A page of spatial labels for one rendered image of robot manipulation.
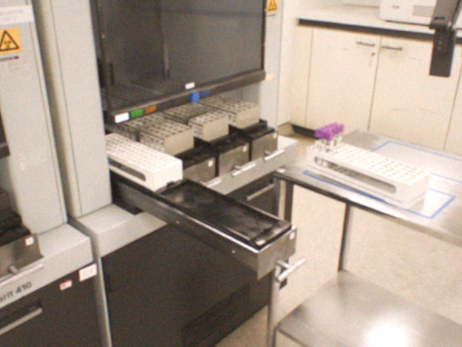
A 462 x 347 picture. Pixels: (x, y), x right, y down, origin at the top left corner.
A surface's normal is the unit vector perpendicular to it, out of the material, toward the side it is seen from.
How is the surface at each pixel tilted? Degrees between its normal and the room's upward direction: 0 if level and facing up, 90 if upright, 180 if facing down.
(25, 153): 90
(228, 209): 0
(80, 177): 90
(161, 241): 90
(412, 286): 0
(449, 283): 0
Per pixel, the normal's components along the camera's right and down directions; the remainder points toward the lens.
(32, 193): 0.73, 0.29
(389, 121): -0.68, 0.32
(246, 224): 0.00, -0.90
